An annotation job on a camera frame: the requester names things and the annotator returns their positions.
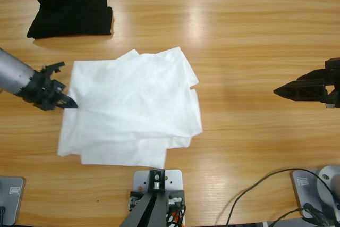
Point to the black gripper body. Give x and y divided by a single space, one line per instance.
333 83
42 91

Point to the white mount plate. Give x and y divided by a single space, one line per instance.
140 179

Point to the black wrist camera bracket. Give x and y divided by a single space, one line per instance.
57 65

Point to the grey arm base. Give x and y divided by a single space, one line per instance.
13 192
302 184

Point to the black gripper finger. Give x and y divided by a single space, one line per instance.
305 90
316 75
67 103

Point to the black folded garment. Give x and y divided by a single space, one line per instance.
66 14

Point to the black post with brackets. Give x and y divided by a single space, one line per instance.
148 208

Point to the white T-shirt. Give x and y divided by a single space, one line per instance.
132 99

